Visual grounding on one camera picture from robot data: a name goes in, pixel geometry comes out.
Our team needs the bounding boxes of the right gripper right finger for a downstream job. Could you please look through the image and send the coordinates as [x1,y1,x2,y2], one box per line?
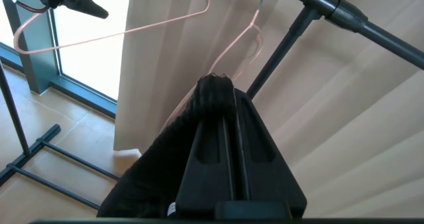
[231,87,309,219]

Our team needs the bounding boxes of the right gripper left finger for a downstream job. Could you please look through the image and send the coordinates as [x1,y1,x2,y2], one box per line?
[175,117,237,219]

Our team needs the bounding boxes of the pink clothes hanger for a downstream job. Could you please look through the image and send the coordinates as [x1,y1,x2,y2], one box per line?
[160,0,268,133]
[13,0,211,56]

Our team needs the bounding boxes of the black shorts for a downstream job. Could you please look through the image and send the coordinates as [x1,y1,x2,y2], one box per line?
[96,73,238,219]

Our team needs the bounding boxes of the black clothes rack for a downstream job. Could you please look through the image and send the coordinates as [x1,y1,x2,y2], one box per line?
[0,0,424,211]

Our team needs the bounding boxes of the beige curtain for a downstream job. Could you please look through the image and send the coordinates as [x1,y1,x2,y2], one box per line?
[113,0,424,219]

